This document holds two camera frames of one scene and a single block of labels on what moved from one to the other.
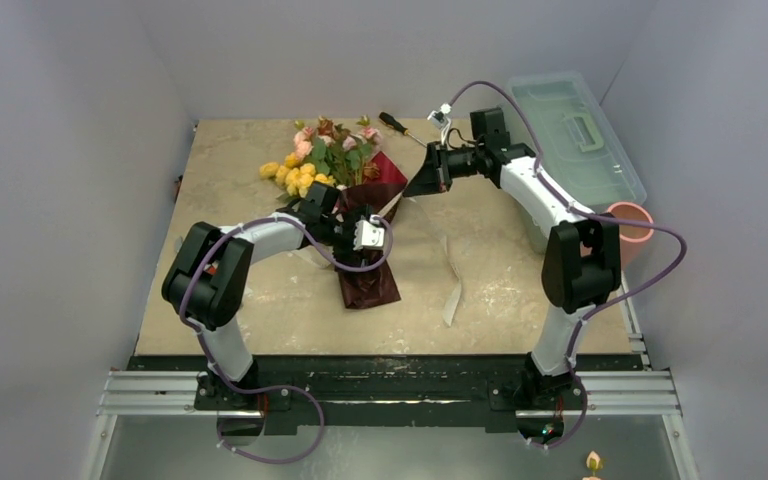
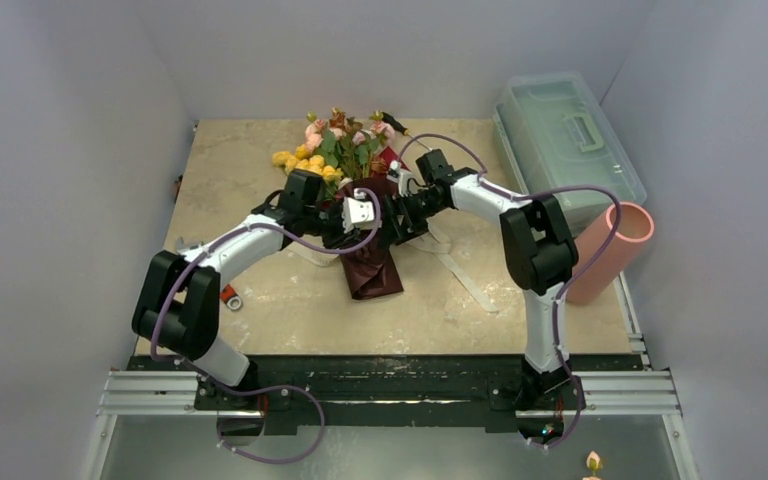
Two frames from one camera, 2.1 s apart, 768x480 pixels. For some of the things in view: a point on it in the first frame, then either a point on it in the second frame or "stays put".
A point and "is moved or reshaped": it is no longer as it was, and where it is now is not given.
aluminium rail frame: x=643 y=392 stays put
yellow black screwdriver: x=386 y=117 stays put
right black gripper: x=437 y=165 to x=398 y=216
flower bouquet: x=322 y=153 is moved or reshaped
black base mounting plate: x=390 y=394 stays put
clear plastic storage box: x=580 y=150 stays put
